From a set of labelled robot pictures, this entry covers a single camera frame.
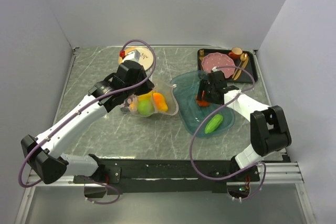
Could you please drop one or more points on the cream and orange plate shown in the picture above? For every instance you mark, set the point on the cream and orange plate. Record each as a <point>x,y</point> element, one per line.
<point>146,60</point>

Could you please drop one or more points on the gold spoon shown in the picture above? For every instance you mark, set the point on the gold spoon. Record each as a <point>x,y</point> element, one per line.
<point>244,59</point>

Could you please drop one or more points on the orange pumpkin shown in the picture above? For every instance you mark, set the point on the orange pumpkin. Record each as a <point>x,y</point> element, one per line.
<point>203,103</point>

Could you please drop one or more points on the teal transparent food tray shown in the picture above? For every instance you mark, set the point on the teal transparent food tray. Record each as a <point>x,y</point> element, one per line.
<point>190,113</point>

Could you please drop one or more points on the gold fork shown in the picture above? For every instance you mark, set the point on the gold fork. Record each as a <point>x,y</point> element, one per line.
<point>201,55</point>

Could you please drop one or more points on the green apple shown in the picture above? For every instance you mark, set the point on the green apple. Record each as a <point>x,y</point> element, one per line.
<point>145,107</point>

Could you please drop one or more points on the orange mango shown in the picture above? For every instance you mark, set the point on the orange mango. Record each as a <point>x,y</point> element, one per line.
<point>160,102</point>

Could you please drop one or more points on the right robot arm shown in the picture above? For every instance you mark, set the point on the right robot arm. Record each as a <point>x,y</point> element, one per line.
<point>269,131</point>

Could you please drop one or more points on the orange cup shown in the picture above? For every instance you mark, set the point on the orange cup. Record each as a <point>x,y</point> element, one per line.
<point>235,53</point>

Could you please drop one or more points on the black base frame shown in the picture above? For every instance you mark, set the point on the black base frame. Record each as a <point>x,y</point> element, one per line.
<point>156,176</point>

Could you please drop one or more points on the green bitter gourd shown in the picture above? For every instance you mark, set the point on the green bitter gourd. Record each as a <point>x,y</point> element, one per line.
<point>214,123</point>

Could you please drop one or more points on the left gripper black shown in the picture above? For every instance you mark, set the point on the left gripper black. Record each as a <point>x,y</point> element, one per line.
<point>147,86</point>

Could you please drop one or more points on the yellow bell pepper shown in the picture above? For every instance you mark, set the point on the yellow bell pepper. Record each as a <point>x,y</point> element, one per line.
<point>135,99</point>

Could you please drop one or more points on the pink polka dot plate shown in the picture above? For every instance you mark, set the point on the pink polka dot plate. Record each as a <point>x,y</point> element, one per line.
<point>219,60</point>

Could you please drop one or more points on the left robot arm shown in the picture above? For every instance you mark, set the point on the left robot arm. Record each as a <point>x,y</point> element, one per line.
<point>45,152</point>

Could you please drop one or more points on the clear pink-dotted zip bag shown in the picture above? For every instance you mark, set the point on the clear pink-dotted zip bag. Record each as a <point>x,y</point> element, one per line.
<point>164,88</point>

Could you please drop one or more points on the black rectangular tray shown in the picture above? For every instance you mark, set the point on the black rectangular tray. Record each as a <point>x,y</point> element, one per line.
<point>243,78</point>

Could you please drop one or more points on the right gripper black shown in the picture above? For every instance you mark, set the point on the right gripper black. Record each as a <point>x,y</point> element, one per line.
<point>203,86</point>

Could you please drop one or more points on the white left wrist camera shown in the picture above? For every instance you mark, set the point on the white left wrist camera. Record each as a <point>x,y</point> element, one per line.
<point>129,54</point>

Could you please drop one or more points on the aluminium rail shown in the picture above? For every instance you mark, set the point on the aluminium rail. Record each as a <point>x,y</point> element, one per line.
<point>272,173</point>

